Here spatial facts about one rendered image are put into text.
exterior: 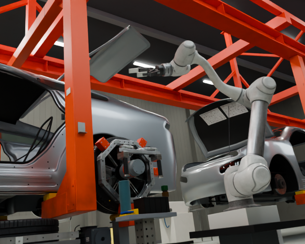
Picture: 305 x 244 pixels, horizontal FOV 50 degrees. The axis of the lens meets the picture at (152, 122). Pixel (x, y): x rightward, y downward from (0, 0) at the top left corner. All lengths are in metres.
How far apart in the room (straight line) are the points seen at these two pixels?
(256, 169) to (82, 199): 1.23
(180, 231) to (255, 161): 6.90
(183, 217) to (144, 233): 6.54
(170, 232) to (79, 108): 6.52
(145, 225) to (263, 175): 0.91
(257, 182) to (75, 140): 1.34
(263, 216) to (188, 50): 1.10
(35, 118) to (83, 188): 9.52
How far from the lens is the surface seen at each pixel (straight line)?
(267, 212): 2.12
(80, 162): 2.48
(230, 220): 2.04
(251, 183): 1.92
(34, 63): 5.77
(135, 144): 2.93
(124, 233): 2.90
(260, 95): 2.18
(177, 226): 8.69
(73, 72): 2.73
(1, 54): 5.65
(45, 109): 12.11
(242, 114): 5.98
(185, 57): 2.16
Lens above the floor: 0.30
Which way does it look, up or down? 19 degrees up
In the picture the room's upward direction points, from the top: 7 degrees counter-clockwise
